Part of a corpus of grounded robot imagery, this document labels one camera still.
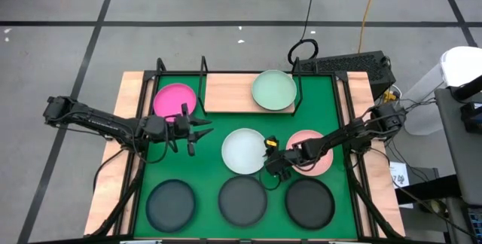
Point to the black computer case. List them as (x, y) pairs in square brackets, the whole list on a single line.
[(357, 65)]

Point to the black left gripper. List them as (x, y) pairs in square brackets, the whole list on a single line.
[(162, 127)]

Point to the printed paper sheet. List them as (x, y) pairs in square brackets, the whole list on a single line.
[(399, 174)]

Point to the white cylinder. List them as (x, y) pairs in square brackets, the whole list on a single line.
[(461, 65)]

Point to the light green plate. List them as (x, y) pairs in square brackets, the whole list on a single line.
[(274, 89)]

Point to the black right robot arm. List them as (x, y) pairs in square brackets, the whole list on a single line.
[(346, 135)]

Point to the white plate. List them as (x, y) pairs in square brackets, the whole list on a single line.
[(241, 151)]

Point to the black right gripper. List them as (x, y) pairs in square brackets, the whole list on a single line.
[(284, 159)]

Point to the wooden shelf with black frame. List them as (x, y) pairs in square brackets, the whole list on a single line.
[(226, 93)]

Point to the dark blue-grey plate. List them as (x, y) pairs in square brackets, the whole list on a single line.
[(170, 206)]

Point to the black plate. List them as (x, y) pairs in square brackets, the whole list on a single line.
[(310, 203)]

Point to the salmon pink plate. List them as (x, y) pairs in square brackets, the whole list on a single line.
[(322, 165)]

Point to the black device on desk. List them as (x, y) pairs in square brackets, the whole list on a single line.
[(470, 118)]

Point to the grey side desk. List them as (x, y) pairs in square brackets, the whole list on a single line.
[(457, 142)]

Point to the magenta plate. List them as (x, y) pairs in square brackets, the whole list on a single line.
[(171, 99)]

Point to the dark grey plate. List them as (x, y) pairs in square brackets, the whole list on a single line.
[(243, 201)]

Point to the black bench board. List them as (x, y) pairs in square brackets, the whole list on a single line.
[(429, 189)]

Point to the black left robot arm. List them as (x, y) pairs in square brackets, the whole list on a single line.
[(101, 121)]

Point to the green table mat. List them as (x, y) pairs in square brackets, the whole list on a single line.
[(211, 161)]

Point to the yellow plug connector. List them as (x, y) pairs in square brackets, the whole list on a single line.
[(389, 95)]

